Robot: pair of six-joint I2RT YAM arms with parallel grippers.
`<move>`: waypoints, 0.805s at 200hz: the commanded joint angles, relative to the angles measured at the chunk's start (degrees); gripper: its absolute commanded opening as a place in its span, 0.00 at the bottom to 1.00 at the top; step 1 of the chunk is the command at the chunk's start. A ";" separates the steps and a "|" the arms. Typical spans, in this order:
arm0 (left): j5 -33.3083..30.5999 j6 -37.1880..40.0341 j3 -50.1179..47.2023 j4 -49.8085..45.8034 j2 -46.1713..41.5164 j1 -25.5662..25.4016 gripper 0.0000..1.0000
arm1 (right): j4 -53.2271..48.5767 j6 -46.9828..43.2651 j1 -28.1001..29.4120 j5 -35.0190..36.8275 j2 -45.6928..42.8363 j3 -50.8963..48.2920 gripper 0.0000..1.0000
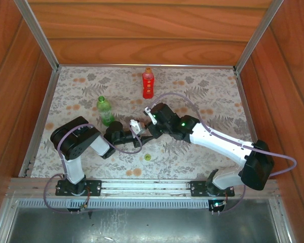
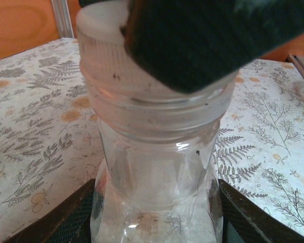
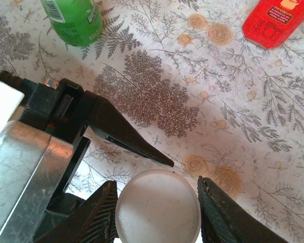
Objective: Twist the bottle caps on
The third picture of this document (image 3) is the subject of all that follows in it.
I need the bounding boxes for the floral patterned tablecloth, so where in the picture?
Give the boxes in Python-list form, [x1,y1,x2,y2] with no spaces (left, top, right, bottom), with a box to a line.
[0,0,304,243]

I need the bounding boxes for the white bottle cap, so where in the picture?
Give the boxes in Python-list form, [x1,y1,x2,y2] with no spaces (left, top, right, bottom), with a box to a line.
[115,169,202,243]

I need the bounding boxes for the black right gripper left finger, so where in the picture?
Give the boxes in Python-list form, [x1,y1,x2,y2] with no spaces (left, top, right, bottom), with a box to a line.
[35,180,119,243]

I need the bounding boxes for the green plastic bottle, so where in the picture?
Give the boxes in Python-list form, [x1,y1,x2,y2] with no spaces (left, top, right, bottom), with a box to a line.
[39,0,104,48]

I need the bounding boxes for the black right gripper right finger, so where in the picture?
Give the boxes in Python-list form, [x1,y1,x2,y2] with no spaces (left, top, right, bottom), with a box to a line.
[197,176,291,243]

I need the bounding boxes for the red drink bottle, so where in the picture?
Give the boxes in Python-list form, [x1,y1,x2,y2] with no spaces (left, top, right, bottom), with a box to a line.
[242,0,304,49]

